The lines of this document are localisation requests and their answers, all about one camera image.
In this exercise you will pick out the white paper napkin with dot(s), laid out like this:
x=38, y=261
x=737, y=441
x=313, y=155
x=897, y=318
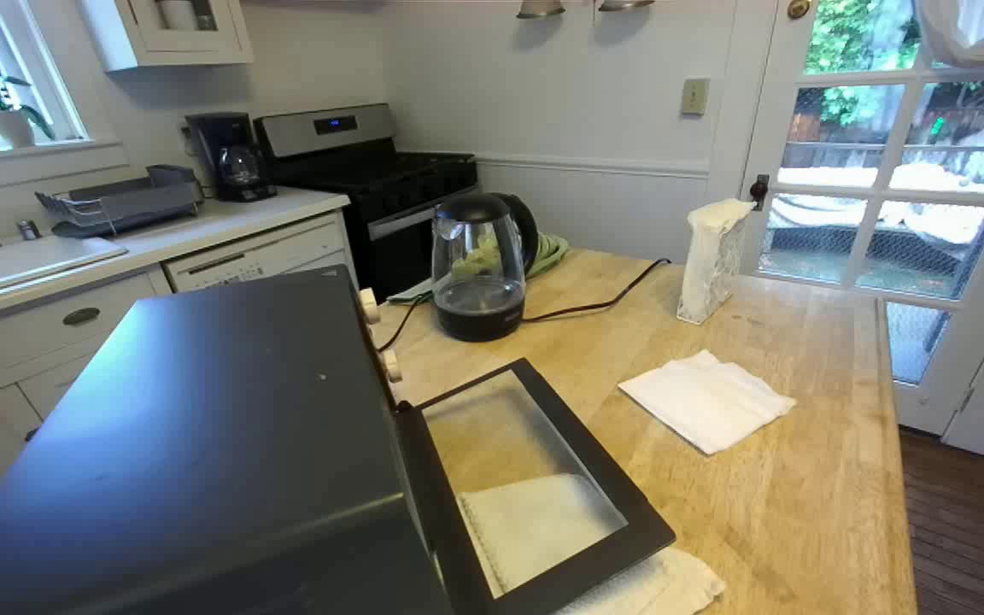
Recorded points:
x=702, y=396

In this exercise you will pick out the white sink basin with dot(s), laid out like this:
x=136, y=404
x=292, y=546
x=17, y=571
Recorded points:
x=17, y=268

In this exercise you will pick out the grey dish rack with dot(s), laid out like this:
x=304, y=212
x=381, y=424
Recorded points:
x=127, y=204

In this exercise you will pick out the white kitchen counter cabinet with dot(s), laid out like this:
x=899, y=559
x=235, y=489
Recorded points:
x=25, y=344

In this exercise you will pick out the black glass electric kettle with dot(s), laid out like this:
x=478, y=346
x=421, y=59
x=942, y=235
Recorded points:
x=480, y=310

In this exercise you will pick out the white glass pane door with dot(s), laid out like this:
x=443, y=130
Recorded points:
x=857, y=181

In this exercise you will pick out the stainless black kitchen stove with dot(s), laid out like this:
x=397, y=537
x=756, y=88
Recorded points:
x=403, y=181

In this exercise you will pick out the white paper towel pack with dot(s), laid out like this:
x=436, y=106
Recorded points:
x=707, y=268

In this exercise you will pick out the white curtain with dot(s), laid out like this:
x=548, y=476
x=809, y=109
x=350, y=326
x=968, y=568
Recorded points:
x=971, y=39

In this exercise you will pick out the metal wall fixture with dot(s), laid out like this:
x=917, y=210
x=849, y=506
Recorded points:
x=543, y=8
x=626, y=4

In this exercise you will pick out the black coffee maker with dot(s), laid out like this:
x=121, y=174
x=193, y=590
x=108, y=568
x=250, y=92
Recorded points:
x=231, y=160

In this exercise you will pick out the beige cloth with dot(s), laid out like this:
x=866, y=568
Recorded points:
x=675, y=587

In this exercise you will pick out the potted window plant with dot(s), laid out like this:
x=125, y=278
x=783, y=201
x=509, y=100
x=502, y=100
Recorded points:
x=17, y=120

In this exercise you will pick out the beige light switch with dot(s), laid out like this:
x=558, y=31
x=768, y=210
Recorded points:
x=695, y=98

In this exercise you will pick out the white wall cabinet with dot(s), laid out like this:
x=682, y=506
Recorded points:
x=168, y=29

